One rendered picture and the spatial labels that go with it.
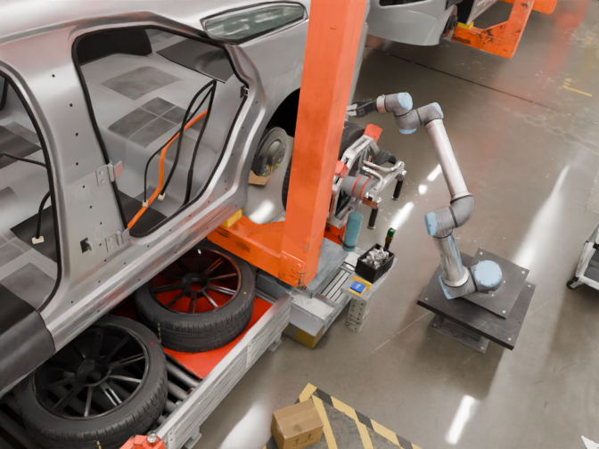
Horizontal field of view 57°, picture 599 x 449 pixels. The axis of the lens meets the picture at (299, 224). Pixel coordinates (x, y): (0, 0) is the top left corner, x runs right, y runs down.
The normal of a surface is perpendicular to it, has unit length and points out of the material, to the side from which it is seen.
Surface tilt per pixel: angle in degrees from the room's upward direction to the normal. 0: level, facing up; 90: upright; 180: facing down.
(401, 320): 0
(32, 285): 0
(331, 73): 90
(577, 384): 0
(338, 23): 90
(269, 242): 90
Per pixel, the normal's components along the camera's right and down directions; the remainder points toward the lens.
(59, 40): 0.63, -0.29
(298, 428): 0.11, -0.76
